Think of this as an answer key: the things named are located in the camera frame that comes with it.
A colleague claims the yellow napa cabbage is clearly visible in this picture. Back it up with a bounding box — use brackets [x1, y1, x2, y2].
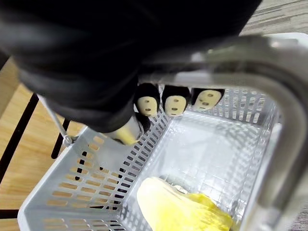
[136, 177, 235, 231]

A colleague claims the wooden shelf board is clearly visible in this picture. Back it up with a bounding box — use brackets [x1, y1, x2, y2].
[0, 56, 87, 231]

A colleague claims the white plastic shopping basket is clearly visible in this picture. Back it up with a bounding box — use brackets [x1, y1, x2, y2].
[16, 32, 308, 231]

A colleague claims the grey metal basket handle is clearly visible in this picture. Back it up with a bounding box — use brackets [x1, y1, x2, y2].
[49, 33, 308, 231]

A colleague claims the right robot hand black cloth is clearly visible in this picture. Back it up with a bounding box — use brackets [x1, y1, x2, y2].
[0, 0, 263, 145]

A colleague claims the black metal shelf frame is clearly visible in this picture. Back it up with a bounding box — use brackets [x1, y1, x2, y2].
[0, 92, 71, 221]

